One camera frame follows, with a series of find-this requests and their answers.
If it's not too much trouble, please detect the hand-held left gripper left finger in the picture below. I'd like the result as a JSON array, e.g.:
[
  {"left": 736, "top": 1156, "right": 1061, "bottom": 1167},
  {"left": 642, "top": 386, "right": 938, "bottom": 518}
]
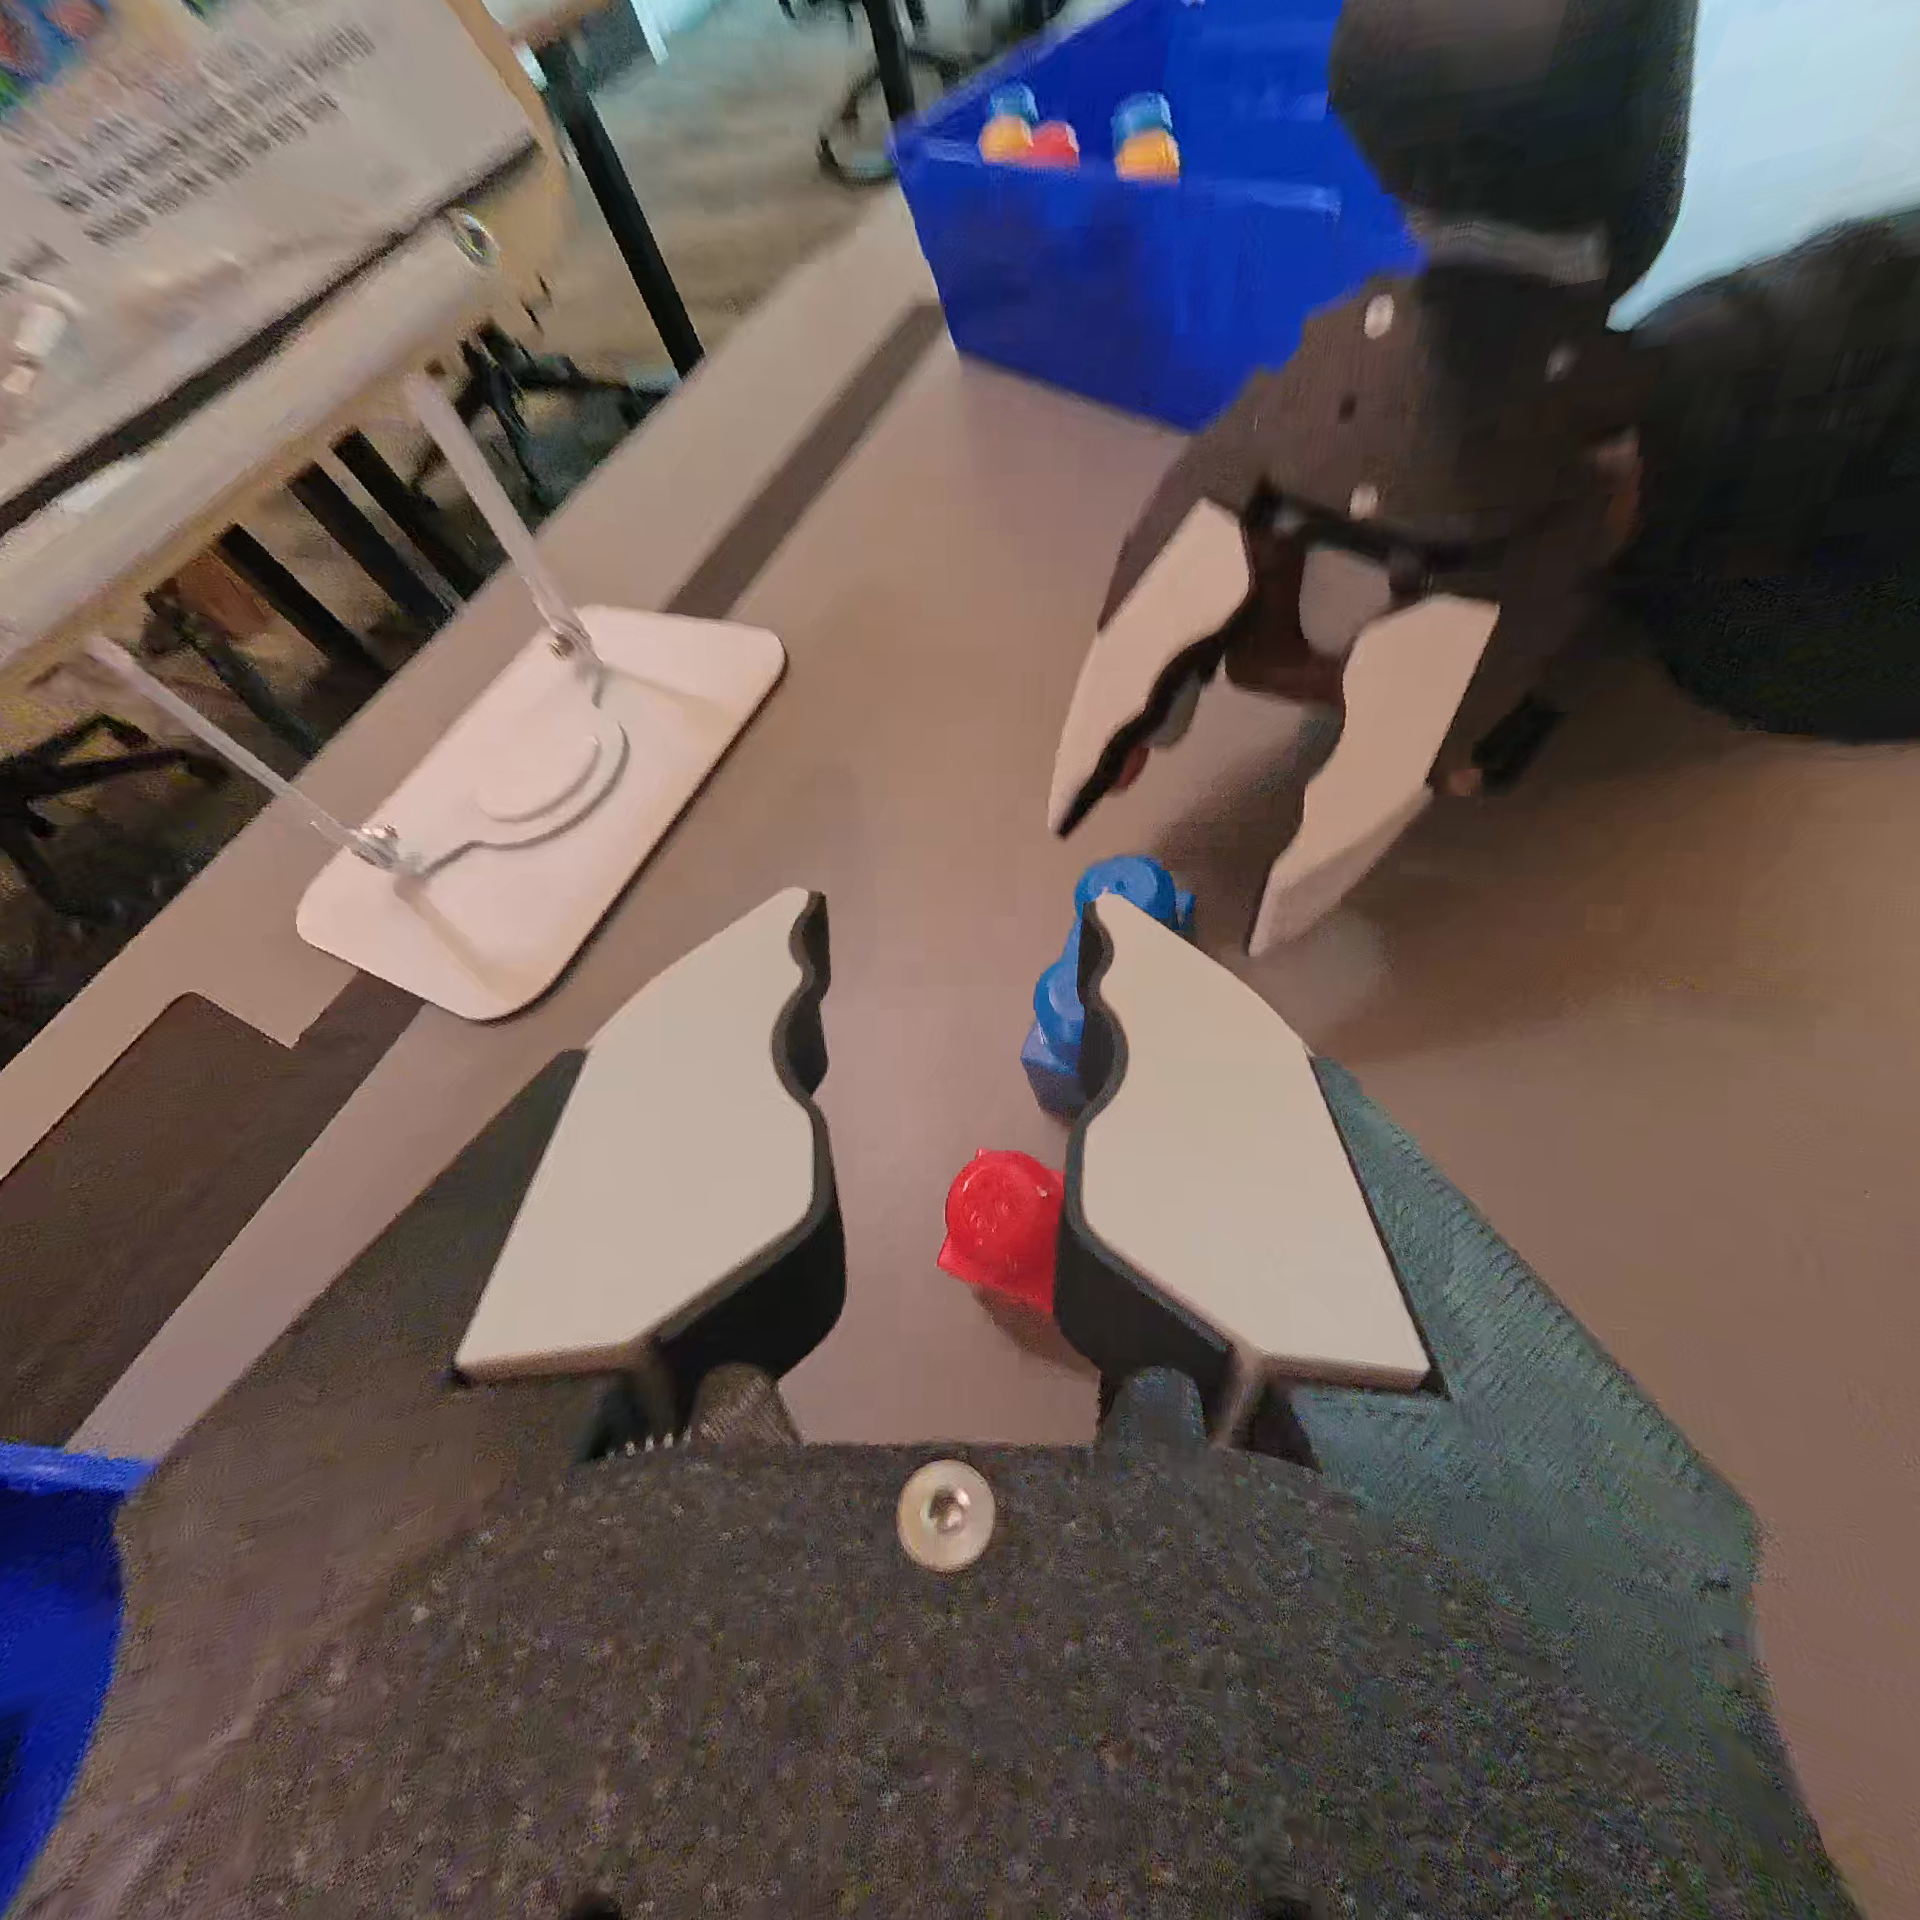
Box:
[{"left": 453, "top": 885, "right": 849, "bottom": 1389}]

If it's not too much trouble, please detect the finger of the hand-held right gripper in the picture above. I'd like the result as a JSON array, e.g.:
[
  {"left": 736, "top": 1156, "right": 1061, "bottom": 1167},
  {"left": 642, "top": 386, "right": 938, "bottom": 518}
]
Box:
[
  {"left": 1048, "top": 499, "right": 1257, "bottom": 839},
  {"left": 1247, "top": 592, "right": 1505, "bottom": 960}
]

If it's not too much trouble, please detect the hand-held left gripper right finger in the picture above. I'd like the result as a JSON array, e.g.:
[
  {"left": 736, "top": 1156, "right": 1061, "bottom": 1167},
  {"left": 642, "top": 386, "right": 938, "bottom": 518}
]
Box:
[{"left": 1055, "top": 892, "right": 1433, "bottom": 1450}]

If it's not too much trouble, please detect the red one-stud mega block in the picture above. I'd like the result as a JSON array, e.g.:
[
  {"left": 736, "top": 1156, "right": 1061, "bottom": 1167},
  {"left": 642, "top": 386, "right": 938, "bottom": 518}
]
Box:
[{"left": 936, "top": 1147, "right": 1069, "bottom": 1320}]

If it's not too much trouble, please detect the blue two-stud mega block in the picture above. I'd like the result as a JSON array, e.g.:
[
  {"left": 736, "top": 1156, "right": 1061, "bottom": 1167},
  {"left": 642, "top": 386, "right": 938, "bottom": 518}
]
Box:
[{"left": 1019, "top": 855, "right": 1200, "bottom": 1120}]

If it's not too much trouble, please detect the blue plastic bin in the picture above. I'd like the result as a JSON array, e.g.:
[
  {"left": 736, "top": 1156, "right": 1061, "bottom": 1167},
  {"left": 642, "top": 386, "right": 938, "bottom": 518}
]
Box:
[
  {"left": 888, "top": 0, "right": 1427, "bottom": 436},
  {"left": 0, "top": 1443, "right": 155, "bottom": 1876}
]

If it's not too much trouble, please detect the cluster of built block steps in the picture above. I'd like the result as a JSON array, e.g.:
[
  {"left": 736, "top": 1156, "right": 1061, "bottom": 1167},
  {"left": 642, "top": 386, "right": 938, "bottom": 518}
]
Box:
[{"left": 977, "top": 82, "right": 1187, "bottom": 186}]

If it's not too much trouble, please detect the person's right forearm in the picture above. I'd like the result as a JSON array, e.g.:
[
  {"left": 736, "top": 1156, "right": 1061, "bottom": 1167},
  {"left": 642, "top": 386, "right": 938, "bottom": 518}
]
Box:
[{"left": 1604, "top": 211, "right": 1920, "bottom": 632}]

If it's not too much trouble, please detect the black office chair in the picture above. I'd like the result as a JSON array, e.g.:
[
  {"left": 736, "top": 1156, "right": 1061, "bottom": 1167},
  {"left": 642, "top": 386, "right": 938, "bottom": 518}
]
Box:
[
  {"left": 817, "top": 0, "right": 1051, "bottom": 189},
  {"left": 450, "top": 323, "right": 676, "bottom": 500}
]

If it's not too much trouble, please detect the wood-edged office desk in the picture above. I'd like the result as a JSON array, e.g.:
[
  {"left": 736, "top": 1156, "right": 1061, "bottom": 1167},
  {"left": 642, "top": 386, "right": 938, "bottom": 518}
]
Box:
[{"left": 511, "top": 0, "right": 707, "bottom": 380}]

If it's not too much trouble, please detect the printed instruction sheet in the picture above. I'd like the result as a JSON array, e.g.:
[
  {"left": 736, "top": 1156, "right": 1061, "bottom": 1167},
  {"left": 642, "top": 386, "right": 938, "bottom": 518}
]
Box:
[{"left": 0, "top": 0, "right": 544, "bottom": 440}]

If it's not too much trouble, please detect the black desk frame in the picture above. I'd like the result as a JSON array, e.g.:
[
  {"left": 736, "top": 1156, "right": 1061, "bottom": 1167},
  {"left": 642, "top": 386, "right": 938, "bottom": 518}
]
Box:
[{"left": 151, "top": 428, "right": 501, "bottom": 755}]

